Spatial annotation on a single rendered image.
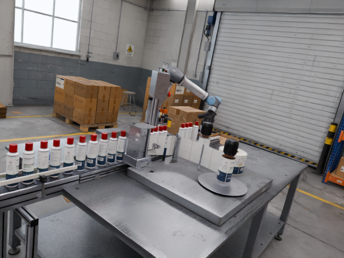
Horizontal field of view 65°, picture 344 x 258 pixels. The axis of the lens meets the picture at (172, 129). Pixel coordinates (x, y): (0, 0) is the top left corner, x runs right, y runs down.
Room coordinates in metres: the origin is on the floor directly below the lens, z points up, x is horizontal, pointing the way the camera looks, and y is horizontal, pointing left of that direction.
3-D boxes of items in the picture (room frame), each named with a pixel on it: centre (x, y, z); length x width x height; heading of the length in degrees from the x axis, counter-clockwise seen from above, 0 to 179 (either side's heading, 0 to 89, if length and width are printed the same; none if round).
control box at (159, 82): (2.03, 0.15, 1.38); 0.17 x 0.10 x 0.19; 19
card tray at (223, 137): (2.88, -0.56, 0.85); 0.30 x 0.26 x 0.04; 144
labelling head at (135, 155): (1.67, 0.19, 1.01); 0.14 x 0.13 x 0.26; 144
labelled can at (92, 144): (1.49, 0.43, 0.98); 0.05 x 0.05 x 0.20
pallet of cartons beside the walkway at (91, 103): (5.55, 1.85, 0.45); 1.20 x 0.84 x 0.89; 52
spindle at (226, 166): (1.58, -0.37, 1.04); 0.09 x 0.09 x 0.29
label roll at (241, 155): (1.88, -0.46, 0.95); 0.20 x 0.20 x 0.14
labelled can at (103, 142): (1.55, 0.39, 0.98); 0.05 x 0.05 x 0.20
